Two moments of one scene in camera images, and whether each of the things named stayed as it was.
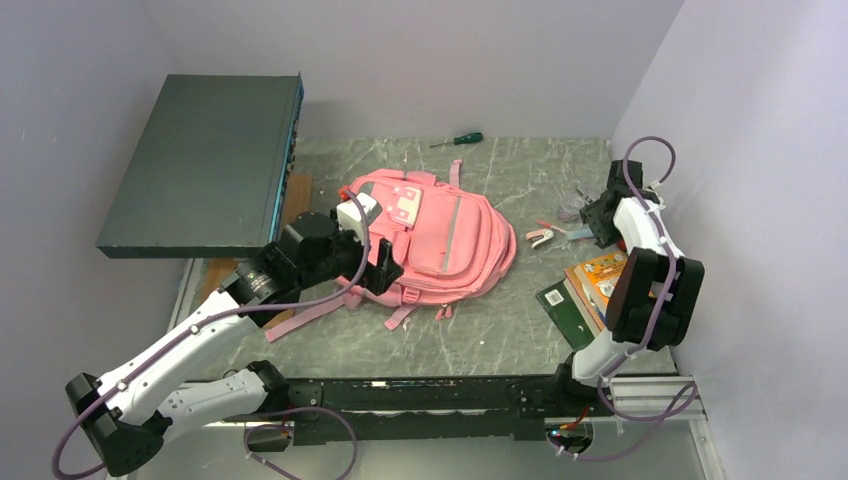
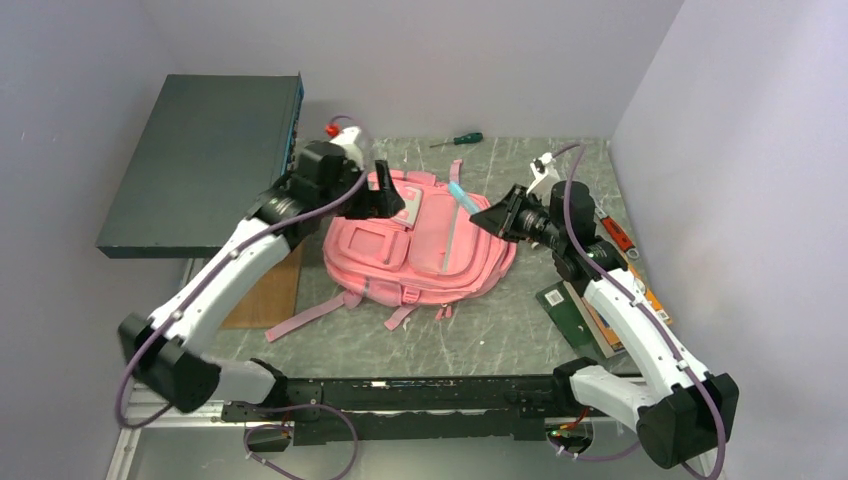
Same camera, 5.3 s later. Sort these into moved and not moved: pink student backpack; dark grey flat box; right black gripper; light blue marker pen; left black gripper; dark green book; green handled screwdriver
Moved: light blue marker pen; right black gripper; left black gripper
Not moved: dark green book; green handled screwdriver; pink student backpack; dark grey flat box
